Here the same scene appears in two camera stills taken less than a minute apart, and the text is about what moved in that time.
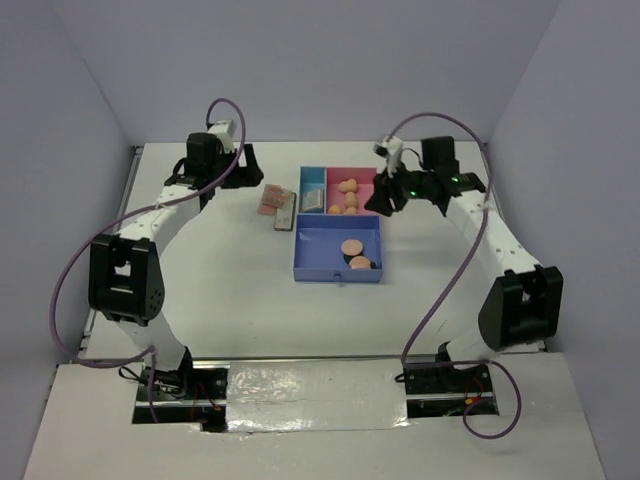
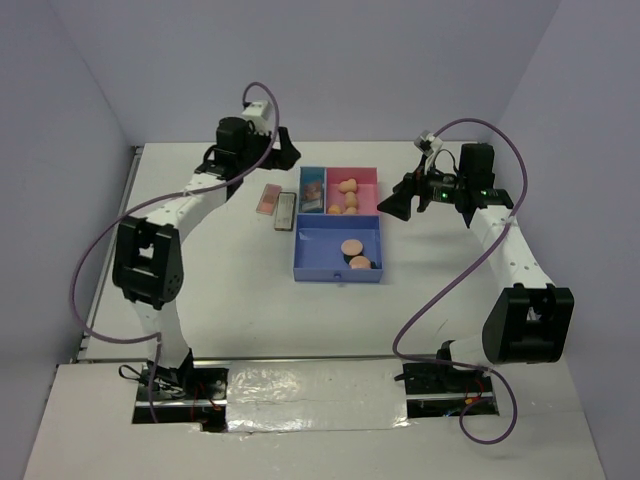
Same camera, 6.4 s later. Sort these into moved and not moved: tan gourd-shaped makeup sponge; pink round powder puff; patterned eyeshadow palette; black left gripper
Moved: black left gripper; patterned eyeshadow palette
Not moved: pink round powder puff; tan gourd-shaped makeup sponge
